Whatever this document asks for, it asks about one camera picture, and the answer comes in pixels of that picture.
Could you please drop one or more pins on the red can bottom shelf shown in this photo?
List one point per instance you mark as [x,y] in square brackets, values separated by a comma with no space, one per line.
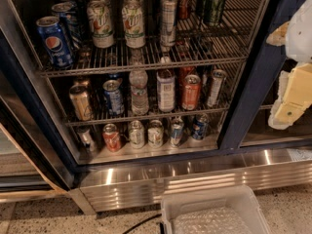
[111,137]

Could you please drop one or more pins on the white plastic bin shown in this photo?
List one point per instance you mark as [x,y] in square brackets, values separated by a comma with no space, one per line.
[240,198]

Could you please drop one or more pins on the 7up can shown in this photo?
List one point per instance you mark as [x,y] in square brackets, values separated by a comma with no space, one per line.
[101,25]
[133,22]

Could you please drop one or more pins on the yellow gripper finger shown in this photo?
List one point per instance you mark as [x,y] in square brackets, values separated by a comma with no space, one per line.
[278,36]
[294,96]

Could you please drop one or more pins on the bubble wrap sheet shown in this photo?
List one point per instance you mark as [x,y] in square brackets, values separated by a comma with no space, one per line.
[220,220]

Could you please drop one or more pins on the dark green can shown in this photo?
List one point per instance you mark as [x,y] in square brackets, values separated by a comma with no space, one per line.
[213,12]

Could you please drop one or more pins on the front blue Pepsi can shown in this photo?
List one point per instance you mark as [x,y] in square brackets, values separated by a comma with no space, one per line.
[55,41]

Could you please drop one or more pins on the stainless steel fridge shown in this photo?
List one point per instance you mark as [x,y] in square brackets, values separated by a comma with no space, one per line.
[239,147]

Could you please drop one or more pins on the wire shelf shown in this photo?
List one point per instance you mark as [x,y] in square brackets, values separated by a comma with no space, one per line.
[197,44]
[204,72]

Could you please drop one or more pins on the tall silver slim can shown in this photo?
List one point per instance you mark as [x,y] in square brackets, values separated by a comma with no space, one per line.
[168,22]

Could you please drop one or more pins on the gold can middle shelf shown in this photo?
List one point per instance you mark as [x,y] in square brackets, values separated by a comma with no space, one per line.
[80,98]

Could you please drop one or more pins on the blue can middle shelf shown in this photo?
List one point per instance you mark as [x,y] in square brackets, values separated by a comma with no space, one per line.
[114,97]

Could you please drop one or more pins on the white green can bottom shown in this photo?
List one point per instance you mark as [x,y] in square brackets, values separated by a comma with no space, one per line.
[136,134]

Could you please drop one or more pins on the blue Pepsi can bottom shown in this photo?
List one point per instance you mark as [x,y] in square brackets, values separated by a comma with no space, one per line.
[199,126]

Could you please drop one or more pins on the orange soda can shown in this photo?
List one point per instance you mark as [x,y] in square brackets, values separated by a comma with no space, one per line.
[191,92]

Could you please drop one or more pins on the red Coca-Cola can top shelf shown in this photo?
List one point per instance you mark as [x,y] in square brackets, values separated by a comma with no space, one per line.
[184,0]

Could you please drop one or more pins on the top wire shelf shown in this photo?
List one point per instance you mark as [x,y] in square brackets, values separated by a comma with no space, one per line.
[197,44]

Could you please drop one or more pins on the blue pepsi can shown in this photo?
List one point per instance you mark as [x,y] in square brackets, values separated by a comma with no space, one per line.
[67,14]
[55,41]
[199,126]

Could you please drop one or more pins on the white can bottom shelf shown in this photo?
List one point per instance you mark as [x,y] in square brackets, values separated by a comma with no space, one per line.
[155,133]

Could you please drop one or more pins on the middle wire shelf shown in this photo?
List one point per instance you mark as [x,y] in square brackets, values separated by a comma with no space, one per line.
[204,72]

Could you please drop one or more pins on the silver can bottom left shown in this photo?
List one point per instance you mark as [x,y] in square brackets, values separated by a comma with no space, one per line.
[84,133]

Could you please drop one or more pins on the silver red slim can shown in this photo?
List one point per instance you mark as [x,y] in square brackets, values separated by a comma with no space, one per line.
[217,80]

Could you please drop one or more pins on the clear water bottle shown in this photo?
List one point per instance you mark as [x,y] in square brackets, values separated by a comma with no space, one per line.
[138,80]

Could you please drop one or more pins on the blue silver can bottom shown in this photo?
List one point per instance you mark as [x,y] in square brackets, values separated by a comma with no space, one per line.
[176,132]

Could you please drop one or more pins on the white label bottle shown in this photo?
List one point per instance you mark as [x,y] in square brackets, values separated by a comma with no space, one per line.
[166,89]

